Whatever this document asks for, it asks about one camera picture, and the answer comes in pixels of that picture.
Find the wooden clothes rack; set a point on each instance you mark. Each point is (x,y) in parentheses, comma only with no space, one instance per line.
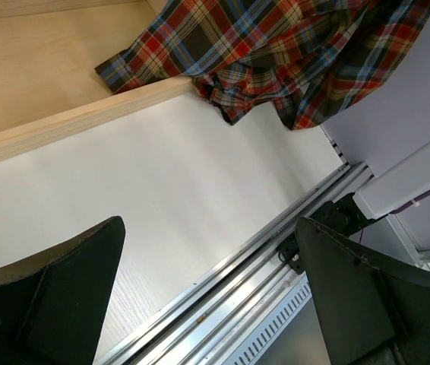
(48,52)

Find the aluminium mounting rail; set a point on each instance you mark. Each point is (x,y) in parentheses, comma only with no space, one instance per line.
(205,306)

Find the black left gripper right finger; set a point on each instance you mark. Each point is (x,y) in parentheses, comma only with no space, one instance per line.
(372,308)

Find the brown multicolour plaid shirt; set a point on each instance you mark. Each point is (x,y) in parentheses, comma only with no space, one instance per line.
(311,59)

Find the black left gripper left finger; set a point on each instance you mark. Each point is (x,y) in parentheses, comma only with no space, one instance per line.
(53,303)

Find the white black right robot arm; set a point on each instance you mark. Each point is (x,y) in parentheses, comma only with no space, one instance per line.
(401,187)

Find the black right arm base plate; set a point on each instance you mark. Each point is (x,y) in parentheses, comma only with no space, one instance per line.
(289,254)

